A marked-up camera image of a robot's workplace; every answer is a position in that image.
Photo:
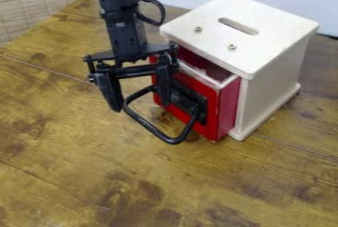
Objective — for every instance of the white wooden box cabinet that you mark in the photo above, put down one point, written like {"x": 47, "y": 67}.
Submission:
{"x": 258, "y": 43}

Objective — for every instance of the red drawer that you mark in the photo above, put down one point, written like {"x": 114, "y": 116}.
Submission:
{"x": 218, "y": 86}

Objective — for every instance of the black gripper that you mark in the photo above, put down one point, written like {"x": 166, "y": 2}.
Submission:
{"x": 132, "y": 58}

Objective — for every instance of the black metal drawer handle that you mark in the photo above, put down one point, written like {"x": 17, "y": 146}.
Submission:
{"x": 184, "y": 99}

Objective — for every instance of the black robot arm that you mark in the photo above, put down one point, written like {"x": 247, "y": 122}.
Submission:
{"x": 151, "y": 8}

